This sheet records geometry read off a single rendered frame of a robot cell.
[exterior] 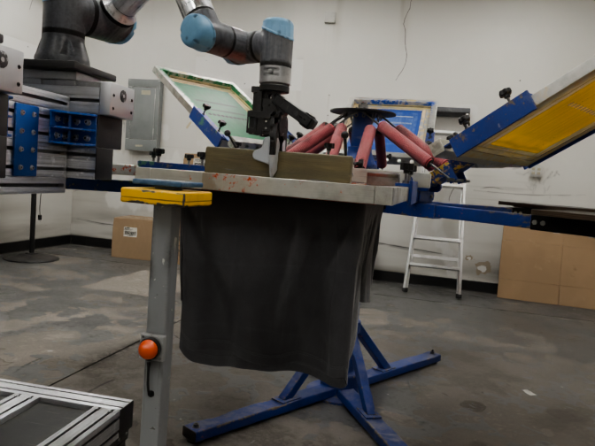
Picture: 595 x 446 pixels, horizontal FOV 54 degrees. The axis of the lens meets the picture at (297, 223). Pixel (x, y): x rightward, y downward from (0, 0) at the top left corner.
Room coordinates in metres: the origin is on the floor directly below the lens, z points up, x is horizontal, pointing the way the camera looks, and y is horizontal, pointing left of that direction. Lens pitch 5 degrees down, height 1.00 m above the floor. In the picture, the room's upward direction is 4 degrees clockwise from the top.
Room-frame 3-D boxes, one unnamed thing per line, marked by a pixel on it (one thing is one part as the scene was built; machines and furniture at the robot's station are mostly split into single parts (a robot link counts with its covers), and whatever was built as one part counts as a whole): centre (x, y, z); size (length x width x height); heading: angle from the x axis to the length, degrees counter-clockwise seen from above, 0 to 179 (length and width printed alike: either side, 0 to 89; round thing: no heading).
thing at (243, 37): (1.44, 0.17, 1.30); 0.11 x 0.11 x 0.08; 53
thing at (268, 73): (1.39, 0.08, 1.22); 0.08 x 0.08 x 0.05
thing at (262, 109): (1.39, 0.09, 1.14); 0.09 x 0.08 x 0.12; 76
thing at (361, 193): (1.64, 0.00, 0.97); 0.79 x 0.58 x 0.04; 166
